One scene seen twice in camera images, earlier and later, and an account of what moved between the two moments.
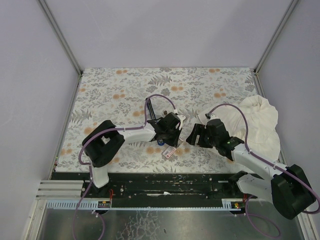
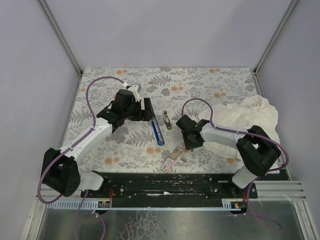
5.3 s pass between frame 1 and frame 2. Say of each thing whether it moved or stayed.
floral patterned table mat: stayed
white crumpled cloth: stayed
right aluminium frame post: stayed
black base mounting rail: stayed
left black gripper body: moved
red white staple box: moved
